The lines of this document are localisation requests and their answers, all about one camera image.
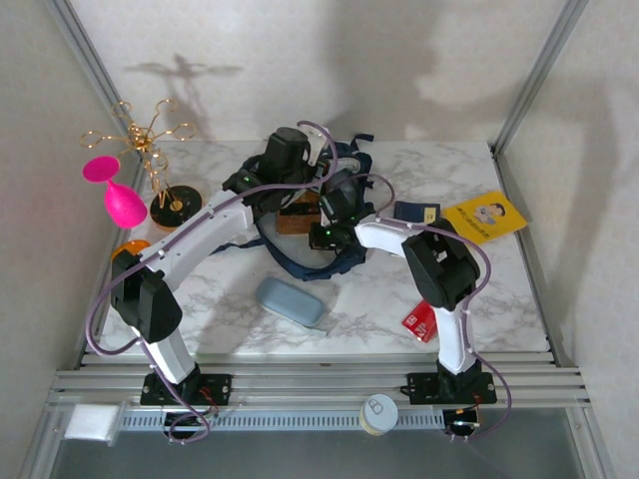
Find brown hardcover book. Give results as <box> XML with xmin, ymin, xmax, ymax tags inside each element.
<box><xmin>276</xmin><ymin>191</ymin><xmax>323</xmax><ymax>237</ymax></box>

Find navy blue student backpack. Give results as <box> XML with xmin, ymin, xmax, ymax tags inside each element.
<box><xmin>212</xmin><ymin>133</ymin><xmax>388</xmax><ymax>283</ymax></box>

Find small navy book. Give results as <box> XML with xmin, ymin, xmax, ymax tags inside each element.
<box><xmin>393</xmin><ymin>200</ymin><xmax>441</xmax><ymax>225</ymax></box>

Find light blue fabric case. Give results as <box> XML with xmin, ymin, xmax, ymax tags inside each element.
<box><xmin>255</xmin><ymin>276</ymin><xmax>326</xmax><ymax>329</ymax></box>

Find red card pack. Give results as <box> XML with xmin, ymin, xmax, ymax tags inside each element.
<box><xmin>401</xmin><ymin>298</ymin><xmax>440</xmax><ymax>344</ymax></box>

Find yellow cartoon cover book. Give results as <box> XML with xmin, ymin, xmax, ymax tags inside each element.
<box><xmin>441</xmin><ymin>189</ymin><xmax>530</xmax><ymax>245</ymax></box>

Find pink plastic goblet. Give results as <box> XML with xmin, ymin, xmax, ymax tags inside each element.
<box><xmin>82</xmin><ymin>155</ymin><xmax>149</xmax><ymax>231</ymax></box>

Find orange plastic cup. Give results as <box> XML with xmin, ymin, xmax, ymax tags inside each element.
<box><xmin>110</xmin><ymin>239</ymin><xmax>151</xmax><ymax>263</ymax></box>

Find tin can with pull tab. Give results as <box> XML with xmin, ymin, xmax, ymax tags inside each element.
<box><xmin>359</xmin><ymin>393</ymin><xmax>399</xmax><ymax>437</ymax></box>

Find white foam block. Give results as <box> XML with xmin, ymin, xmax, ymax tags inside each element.
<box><xmin>63</xmin><ymin>404</ymin><xmax>121</xmax><ymax>443</ymax></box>

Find gold wire glass rack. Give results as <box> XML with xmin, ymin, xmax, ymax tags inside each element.
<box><xmin>79</xmin><ymin>98</ymin><xmax>206</xmax><ymax>232</ymax></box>

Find aluminium frame base rails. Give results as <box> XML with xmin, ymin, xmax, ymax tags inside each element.
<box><xmin>44</xmin><ymin>351</ymin><xmax>593</xmax><ymax>413</ymax></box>

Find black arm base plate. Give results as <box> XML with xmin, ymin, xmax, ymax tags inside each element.
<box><xmin>139</xmin><ymin>373</ymin><xmax>235</xmax><ymax>406</ymax></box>
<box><xmin>406</xmin><ymin>371</ymin><xmax>500</xmax><ymax>406</ymax></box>

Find aluminium frame post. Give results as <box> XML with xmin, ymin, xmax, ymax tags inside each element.
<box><xmin>488</xmin><ymin>0</ymin><xmax>593</xmax><ymax>156</ymax></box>
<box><xmin>42</xmin><ymin>0</ymin><xmax>144</xmax><ymax>161</ymax></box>

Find slotted grey cable duct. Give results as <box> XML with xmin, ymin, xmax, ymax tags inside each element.
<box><xmin>117</xmin><ymin>409</ymin><xmax>448</xmax><ymax>433</ymax></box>

